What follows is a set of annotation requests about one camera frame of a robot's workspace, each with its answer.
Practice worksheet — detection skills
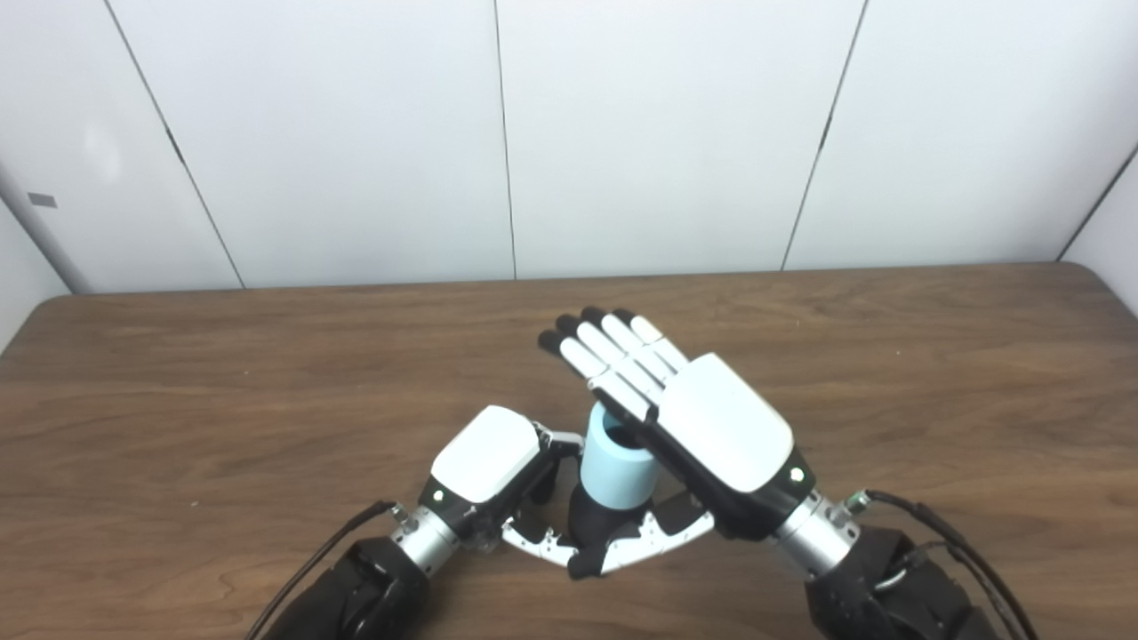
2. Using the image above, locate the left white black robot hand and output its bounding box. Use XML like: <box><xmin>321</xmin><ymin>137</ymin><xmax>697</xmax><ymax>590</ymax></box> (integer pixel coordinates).
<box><xmin>417</xmin><ymin>404</ymin><xmax>589</xmax><ymax>571</ymax></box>

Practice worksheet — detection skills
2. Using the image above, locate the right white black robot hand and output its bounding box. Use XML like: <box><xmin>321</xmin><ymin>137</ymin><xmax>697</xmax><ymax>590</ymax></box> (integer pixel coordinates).
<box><xmin>537</xmin><ymin>307</ymin><xmax>815</xmax><ymax>580</ymax></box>

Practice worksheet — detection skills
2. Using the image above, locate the light-blue hose piece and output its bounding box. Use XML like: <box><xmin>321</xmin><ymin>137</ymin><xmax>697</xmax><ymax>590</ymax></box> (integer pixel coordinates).
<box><xmin>579</xmin><ymin>401</ymin><xmax>661</xmax><ymax>511</ymax></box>

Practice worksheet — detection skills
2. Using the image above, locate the black funnel-shaped nozzle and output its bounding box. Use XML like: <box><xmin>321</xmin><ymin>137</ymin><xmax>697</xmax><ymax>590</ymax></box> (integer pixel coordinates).
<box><xmin>568</xmin><ymin>484</ymin><xmax>643</xmax><ymax>554</ymax></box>

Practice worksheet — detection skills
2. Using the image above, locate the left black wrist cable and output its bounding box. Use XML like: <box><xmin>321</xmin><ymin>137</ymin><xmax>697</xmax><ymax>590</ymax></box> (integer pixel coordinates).
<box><xmin>244</xmin><ymin>499</ymin><xmax>409</xmax><ymax>640</ymax></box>

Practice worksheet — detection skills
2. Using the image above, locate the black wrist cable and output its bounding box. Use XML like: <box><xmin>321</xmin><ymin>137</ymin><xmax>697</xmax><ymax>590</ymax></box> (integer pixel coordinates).
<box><xmin>244</xmin><ymin>499</ymin><xmax>409</xmax><ymax>640</ymax></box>
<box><xmin>844</xmin><ymin>488</ymin><xmax>1040</xmax><ymax>640</ymax></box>

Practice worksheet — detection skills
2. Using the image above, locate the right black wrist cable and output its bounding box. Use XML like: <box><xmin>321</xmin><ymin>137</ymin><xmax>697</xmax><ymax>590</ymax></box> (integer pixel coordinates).
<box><xmin>844</xmin><ymin>488</ymin><xmax>1040</xmax><ymax>640</ymax></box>

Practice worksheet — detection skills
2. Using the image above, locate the grey wall corner post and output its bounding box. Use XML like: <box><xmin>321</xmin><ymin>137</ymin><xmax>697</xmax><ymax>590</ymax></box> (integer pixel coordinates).
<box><xmin>0</xmin><ymin>160</ymin><xmax>95</xmax><ymax>295</ymax></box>

